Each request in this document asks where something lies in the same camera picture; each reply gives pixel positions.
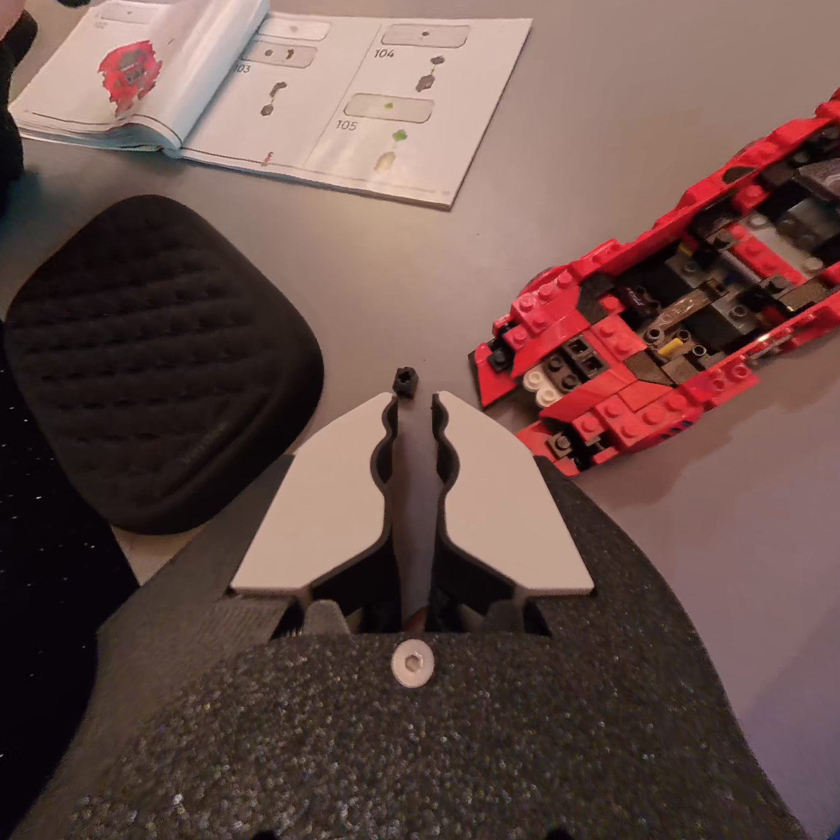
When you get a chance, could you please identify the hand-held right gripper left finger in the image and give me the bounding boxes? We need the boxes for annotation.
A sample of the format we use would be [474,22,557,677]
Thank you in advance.
[230,392,403,608]

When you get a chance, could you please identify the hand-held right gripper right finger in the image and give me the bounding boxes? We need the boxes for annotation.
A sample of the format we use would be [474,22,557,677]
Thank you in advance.
[430,390,596,608]

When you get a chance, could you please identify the person's left forearm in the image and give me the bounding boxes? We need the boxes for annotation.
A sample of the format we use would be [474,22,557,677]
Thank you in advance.
[0,10,39,217]

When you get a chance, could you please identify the red lego car model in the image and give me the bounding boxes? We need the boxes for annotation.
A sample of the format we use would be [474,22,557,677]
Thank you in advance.
[467,88,840,478]

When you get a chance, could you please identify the lego instruction booklet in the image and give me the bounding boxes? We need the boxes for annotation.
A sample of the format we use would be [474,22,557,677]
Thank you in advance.
[10,0,534,211]

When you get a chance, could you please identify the black padded cushion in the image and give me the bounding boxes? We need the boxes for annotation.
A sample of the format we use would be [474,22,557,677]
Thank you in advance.
[3,195,325,536]

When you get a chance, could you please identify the person's dark clothing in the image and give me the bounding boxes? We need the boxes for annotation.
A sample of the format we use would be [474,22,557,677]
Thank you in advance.
[0,341,140,834]

